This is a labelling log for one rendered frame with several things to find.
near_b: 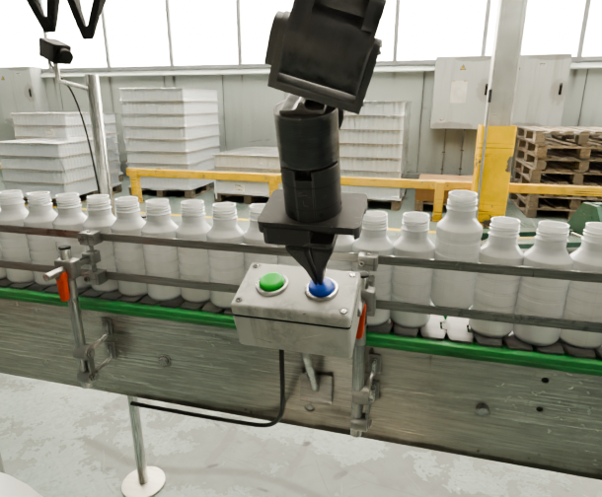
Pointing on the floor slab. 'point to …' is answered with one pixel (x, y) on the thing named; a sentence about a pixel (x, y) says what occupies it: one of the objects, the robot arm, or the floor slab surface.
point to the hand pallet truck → (587, 212)
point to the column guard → (493, 171)
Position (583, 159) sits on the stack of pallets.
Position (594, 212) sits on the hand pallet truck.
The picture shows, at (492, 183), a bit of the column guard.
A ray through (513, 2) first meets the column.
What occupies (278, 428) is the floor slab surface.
